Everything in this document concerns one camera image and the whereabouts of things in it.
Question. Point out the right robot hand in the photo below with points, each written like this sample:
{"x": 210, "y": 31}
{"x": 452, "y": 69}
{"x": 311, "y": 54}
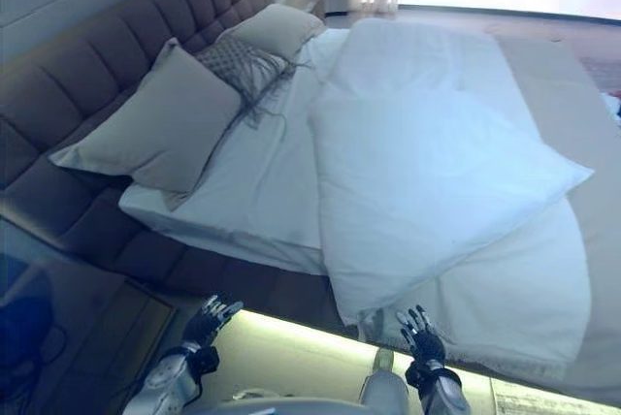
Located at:
{"x": 429, "y": 342}

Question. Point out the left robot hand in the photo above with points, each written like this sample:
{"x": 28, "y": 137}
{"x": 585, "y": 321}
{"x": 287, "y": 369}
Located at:
{"x": 204, "y": 325}

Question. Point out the white duvet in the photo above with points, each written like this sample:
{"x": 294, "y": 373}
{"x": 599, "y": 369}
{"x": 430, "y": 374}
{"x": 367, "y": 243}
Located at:
{"x": 436, "y": 168}

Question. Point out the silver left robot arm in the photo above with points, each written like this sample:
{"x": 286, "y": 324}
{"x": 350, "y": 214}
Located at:
{"x": 165, "y": 381}

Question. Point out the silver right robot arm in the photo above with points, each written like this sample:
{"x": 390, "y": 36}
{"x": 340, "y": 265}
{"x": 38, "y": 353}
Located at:
{"x": 444, "y": 391}

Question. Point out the white fitted bed sheet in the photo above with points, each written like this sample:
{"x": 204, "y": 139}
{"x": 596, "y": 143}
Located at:
{"x": 262, "y": 192}

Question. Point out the silver right robot leg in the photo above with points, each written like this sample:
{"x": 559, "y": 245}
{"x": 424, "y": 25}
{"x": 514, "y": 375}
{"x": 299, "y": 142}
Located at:
{"x": 383, "y": 391}

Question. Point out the wooden nightstand with drawers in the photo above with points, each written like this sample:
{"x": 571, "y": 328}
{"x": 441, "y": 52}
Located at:
{"x": 97, "y": 318}

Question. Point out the small pale fringed rug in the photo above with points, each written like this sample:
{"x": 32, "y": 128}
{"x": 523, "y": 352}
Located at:
{"x": 543, "y": 398}

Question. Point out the large beige pillow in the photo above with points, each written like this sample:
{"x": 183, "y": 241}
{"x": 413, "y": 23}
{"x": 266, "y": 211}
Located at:
{"x": 155, "y": 134}

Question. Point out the beige bedspread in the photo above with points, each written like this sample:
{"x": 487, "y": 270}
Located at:
{"x": 601, "y": 153}

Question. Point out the fringed woven decorative cushion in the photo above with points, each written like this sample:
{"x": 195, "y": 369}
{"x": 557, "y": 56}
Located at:
{"x": 233, "y": 58}

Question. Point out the small beige pillow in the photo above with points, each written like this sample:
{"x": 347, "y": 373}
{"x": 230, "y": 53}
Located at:
{"x": 281, "y": 27}

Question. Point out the grey textured area rug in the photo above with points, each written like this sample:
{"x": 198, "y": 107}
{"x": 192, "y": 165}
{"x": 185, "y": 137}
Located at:
{"x": 601, "y": 71}

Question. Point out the small wooden nightstand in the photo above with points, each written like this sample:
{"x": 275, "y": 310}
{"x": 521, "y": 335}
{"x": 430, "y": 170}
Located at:
{"x": 305, "y": 2}

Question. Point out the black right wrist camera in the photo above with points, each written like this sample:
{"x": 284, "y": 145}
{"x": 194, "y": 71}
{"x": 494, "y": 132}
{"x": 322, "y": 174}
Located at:
{"x": 416, "y": 373}

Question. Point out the brown upholstered bed frame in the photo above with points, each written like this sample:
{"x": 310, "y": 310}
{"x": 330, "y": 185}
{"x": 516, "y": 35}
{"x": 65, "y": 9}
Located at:
{"x": 73, "y": 75}

